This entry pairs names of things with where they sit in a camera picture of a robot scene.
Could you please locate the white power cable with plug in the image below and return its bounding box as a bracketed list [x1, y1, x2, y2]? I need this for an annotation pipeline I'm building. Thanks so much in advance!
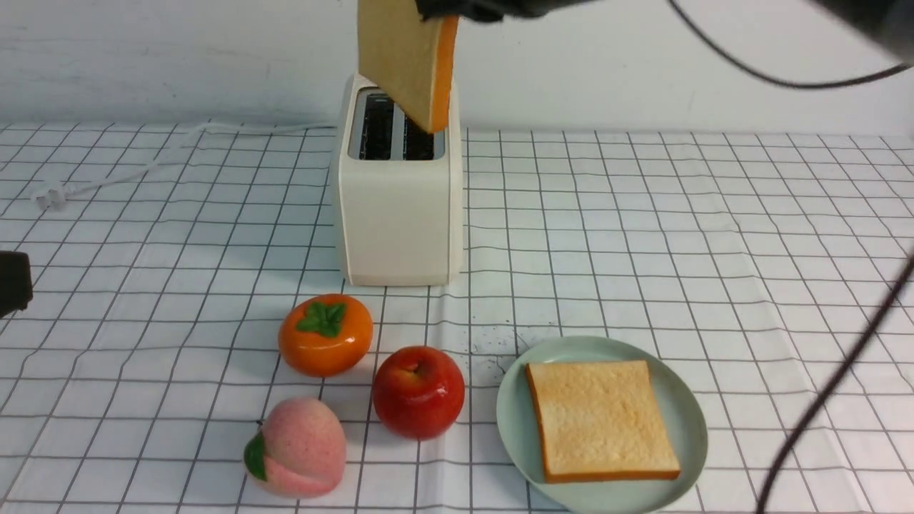
[30, 121, 338, 212]

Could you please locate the orange persimmon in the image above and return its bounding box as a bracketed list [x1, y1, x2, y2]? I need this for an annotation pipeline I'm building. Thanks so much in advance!
[278, 293, 374, 378]

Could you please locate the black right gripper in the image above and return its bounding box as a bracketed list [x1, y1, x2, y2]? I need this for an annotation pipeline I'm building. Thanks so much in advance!
[416, 0, 591, 23]

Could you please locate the black lower right cable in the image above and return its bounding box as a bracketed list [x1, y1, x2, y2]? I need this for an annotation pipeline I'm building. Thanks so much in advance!
[755, 246, 914, 514]

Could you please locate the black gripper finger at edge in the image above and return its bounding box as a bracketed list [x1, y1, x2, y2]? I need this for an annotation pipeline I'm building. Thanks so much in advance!
[0, 251, 34, 318]

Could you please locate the white grid tablecloth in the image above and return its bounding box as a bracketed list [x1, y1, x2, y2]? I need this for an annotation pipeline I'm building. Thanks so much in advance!
[1, 124, 912, 513]

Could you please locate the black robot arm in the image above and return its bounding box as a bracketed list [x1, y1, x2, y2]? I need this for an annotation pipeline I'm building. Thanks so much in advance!
[357, 1, 912, 136]

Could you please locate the light green plate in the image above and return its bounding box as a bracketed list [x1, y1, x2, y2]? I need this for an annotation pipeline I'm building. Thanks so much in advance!
[496, 336, 709, 513]

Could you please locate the pink peach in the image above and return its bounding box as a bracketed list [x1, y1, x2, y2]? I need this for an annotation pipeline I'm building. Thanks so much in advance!
[242, 397, 347, 500]

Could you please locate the toasted bread slice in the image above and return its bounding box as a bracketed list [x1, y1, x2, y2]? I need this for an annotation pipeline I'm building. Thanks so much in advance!
[356, 1, 459, 133]
[526, 359, 681, 484]

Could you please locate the cream white toaster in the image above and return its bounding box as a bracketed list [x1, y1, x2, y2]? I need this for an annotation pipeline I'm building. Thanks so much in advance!
[329, 74, 464, 287]

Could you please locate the red apple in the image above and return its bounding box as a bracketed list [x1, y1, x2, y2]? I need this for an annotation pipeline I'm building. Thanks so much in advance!
[372, 346, 466, 441]

